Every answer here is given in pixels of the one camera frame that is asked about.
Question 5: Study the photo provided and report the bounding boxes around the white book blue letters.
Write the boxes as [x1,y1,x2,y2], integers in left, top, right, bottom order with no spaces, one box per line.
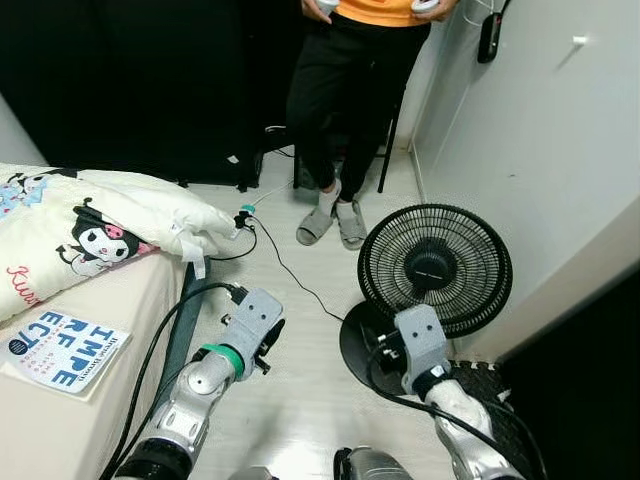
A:
[5,308,131,394]

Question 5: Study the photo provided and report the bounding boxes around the cream cartoon print quilt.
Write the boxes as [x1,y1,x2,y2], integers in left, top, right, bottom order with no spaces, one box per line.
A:
[0,163,241,323]

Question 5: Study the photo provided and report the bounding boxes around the black floor fan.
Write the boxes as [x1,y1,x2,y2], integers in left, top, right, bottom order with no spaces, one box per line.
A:
[340,203,514,396]

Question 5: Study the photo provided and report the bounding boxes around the grey slipper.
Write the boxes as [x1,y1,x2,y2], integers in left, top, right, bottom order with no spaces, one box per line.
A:
[335,200,369,251]
[296,205,337,247]

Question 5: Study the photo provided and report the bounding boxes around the grey robot right leg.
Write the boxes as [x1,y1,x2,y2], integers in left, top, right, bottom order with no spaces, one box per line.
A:
[334,447,423,480]

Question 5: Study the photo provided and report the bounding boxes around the grey robot leg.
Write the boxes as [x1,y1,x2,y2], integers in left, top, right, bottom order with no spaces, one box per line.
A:
[334,447,423,480]
[228,465,277,480]

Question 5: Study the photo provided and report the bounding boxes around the grey robot left leg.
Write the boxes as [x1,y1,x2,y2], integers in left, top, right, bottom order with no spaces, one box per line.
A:
[228,465,277,480]

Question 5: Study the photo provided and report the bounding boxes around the black foam floor mat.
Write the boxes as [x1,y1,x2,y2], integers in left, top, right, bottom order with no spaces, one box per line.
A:
[450,360,533,480]

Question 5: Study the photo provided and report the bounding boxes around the black chair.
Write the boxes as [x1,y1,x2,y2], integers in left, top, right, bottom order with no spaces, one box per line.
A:
[262,108,401,194]

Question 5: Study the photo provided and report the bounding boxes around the black furniture panel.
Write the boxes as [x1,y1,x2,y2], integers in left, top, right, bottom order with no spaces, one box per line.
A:
[498,268,640,480]

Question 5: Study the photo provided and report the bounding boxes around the cream sheeted mattress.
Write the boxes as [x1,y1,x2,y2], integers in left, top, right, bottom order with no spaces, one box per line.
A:
[0,250,188,480]

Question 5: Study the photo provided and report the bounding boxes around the person in orange shirt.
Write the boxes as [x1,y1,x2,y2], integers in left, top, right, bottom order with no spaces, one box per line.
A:
[285,0,461,219]

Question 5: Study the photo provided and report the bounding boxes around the black wardrobe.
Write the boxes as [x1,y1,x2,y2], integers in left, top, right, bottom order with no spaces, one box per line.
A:
[0,0,301,187]

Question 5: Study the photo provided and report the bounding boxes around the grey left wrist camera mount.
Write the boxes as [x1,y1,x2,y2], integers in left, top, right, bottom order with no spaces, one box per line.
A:
[222,288,285,357]

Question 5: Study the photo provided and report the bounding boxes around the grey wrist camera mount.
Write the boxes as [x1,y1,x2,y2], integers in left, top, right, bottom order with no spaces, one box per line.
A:
[222,288,285,357]
[393,305,449,395]

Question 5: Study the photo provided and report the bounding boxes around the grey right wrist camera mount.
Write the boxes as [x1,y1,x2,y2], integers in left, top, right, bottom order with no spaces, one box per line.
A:
[393,305,449,395]

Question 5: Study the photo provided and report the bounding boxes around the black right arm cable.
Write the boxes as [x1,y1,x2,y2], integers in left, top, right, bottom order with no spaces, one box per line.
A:
[364,345,547,480]

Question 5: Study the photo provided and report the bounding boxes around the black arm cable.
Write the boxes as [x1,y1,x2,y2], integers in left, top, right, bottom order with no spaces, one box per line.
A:
[364,345,547,480]
[100,283,247,480]

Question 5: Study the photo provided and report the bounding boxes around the black floor cable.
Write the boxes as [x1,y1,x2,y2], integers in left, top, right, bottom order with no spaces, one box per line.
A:
[208,215,347,324]

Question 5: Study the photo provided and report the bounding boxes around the dark teal bed frame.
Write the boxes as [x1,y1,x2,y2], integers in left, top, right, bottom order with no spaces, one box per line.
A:
[155,280,217,401]

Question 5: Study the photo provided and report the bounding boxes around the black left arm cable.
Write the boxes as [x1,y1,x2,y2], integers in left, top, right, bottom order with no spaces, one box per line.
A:
[100,283,247,480]

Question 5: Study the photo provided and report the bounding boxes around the white floor cable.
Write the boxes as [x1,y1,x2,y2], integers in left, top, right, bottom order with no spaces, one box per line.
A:
[250,170,301,212]

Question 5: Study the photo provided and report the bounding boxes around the black wall device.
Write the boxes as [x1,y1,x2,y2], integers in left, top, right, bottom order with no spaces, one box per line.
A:
[478,0,511,65]

